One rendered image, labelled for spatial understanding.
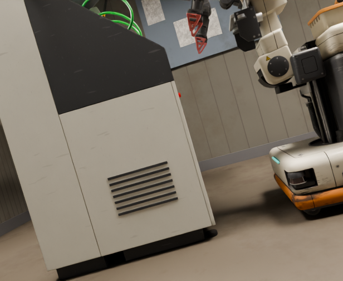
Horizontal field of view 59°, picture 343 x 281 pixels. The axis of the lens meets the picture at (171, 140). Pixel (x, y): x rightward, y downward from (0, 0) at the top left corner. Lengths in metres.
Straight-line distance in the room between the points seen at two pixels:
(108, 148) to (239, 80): 2.35
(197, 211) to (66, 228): 0.64
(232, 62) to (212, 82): 0.31
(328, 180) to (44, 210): 1.33
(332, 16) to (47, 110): 1.45
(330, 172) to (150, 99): 0.88
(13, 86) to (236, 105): 2.50
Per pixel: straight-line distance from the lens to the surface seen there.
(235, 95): 3.54
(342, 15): 1.77
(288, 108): 3.60
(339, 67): 1.56
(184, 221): 1.50
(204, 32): 1.98
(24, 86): 1.63
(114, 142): 1.47
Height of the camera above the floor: 0.57
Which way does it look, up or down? 2 degrees down
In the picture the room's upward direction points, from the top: 16 degrees counter-clockwise
